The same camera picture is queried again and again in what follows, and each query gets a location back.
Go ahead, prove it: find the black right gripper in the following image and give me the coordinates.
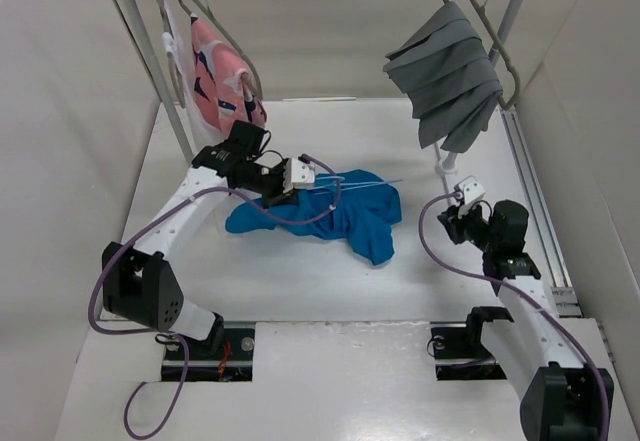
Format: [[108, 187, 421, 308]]
[[435, 198, 497, 252]]

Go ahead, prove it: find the light blue wire hanger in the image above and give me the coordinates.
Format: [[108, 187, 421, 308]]
[[308, 176, 402, 194]]

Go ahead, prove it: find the blue t shirt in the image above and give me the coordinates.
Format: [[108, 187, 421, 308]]
[[225, 169, 402, 266]]

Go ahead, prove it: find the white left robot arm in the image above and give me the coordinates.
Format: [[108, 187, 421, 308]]
[[101, 121, 315, 358]]

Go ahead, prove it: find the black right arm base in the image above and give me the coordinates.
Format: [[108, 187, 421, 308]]
[[427, 306, 512, 381]]

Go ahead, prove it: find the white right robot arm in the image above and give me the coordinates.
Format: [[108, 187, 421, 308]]
[[438, 200, 614, 440]]

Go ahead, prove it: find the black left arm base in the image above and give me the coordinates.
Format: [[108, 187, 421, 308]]
[[154, 323, 256, 383]]

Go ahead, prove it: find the grey hanger under grey garment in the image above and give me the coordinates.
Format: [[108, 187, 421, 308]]
[[468, 0, 521, 111]]

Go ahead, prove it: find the pink patterned garment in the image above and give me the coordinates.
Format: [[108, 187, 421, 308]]
[[190, 14, 267, 136]]

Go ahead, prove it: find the white hanging garment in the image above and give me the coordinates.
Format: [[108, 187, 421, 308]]
[[157, 0, 224, 151]]

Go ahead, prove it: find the grey hanging garment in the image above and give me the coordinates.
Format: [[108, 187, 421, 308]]
[[383, 1, 503, 154]]

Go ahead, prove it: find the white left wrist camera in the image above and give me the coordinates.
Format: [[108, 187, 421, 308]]
[[283, 158, 316, 193]]

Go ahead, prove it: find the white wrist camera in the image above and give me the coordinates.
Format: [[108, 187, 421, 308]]
[[454, 176, 486, 217], [283, 158, 316, 193]]

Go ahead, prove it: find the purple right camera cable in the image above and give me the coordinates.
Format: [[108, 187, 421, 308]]
[[417, 190, 612, 432]]

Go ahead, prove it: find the purple camera cable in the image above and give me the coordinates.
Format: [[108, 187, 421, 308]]
[[417, 190, 612, 432], [87, 153, 344, 438]]

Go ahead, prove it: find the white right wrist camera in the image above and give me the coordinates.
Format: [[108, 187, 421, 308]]
[[454, 176, 486, 217]]

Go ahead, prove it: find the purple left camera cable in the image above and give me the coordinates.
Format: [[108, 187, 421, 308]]
[[87, 153, 344, 438]]

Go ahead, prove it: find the aluminium rail right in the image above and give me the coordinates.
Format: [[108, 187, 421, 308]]
[[500, 109, 583, 318]]

